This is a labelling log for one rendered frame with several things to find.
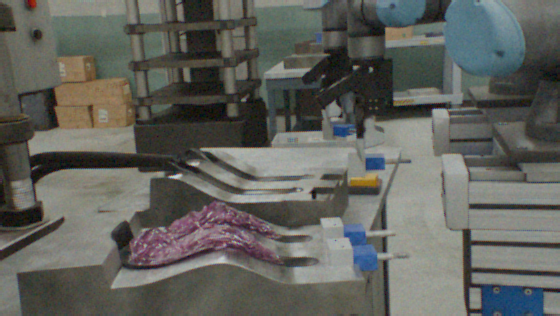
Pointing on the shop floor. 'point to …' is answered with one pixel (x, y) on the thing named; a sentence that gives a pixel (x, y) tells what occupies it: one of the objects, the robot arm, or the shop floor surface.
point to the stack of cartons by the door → (91, 97)
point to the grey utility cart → (450, 97)
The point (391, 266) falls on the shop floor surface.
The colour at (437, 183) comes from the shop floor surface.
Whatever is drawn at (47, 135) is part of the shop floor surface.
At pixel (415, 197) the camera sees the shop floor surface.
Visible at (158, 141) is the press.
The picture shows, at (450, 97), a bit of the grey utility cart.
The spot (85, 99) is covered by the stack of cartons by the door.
